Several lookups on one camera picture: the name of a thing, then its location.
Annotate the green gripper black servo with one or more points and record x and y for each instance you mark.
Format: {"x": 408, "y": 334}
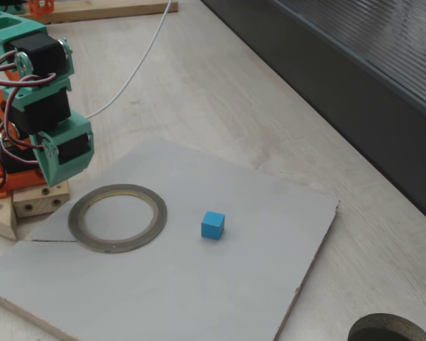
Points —
{"x": 72, "y": 150}

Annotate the blue cube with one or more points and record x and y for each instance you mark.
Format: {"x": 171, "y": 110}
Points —
{"x": 212, "y": 225}

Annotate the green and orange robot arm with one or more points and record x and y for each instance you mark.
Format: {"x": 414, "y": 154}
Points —
{"x": 39, "y": 57}

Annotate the wooden block with screw holes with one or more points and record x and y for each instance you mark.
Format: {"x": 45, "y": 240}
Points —
{"x": 39, "y": 204}

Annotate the long wooden plank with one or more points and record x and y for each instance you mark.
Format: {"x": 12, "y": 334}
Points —
{"x": 128, "y": 10}

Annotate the white laminated board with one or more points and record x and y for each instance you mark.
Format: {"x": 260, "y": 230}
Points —
{"x": 199, "y": 284}

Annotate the ribbed desk partition screen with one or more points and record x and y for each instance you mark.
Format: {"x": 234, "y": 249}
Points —
{"x": 341, "y": 89}

